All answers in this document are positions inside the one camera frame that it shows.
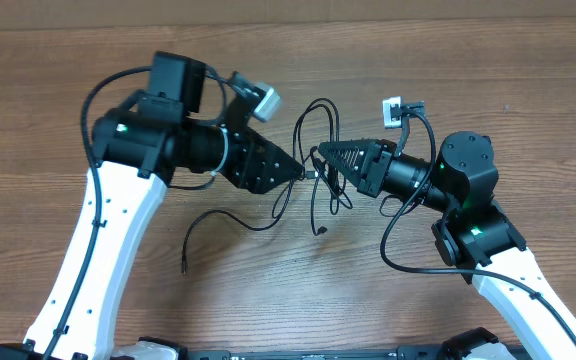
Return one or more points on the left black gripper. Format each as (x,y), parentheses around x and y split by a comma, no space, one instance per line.
(234,157)

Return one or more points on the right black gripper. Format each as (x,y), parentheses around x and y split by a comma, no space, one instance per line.
(374,167)

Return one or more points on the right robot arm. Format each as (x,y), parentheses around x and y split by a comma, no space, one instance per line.
(474,236)

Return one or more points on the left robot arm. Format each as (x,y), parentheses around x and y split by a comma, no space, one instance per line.
(133,151)

